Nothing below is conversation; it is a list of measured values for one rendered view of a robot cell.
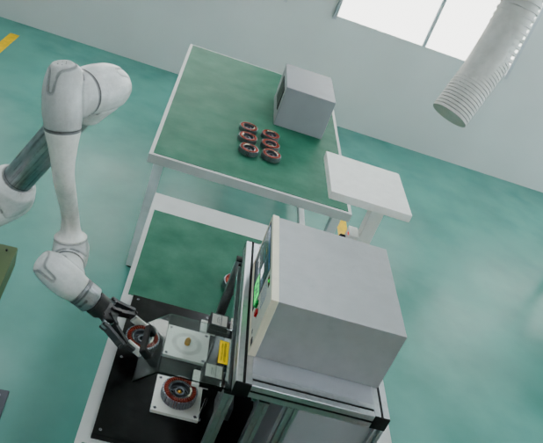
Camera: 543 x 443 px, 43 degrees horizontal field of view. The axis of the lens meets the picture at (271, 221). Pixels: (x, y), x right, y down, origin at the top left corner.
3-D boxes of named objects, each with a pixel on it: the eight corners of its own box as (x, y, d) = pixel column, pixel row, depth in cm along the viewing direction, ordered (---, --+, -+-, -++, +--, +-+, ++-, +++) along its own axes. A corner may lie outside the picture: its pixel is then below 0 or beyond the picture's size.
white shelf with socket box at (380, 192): (293, 279, 292) (331, 191, 269) (291, 233, 324) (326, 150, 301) (368, 301, 298) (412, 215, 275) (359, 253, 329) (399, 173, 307)
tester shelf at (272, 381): (230, 393, 181) (235, 381, 179) (242, 250, 239) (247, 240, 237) (384, 432, 188) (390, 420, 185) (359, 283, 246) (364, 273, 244)
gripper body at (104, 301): (89, 299, 217) (111, 315, 220) (82, 315, 209) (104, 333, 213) (104, 286, 214) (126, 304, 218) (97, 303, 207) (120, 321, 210)
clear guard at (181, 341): (132, 381, 181) (137, 366, 178) (147, 323, 202) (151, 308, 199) (249, 410, 187) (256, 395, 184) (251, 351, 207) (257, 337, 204)
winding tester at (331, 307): (247, 355, 188) (271, 299, 178) (253, 265, 226) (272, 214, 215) (378, 389, 194) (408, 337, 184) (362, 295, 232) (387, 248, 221)
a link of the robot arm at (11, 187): (-49, 203, 227) (-1, 185, 246) (-19, 242, 227) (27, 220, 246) (74, 54, 187) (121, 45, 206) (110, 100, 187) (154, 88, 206)
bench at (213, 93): (117, 268, 380) (148, 152, 342) (165, 132, 538) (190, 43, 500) (303, 319, 397) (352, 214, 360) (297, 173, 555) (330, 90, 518)
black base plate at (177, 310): (90, 438, 193) (91, 432, 192) (132, 299, 248) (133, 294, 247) (248, 475, 201) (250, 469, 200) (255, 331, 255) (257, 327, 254)
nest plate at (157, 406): (148, 411, 205) (149, 409, 205) (156, 376, 218) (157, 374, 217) (197, 423, 208) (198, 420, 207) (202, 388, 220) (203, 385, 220)
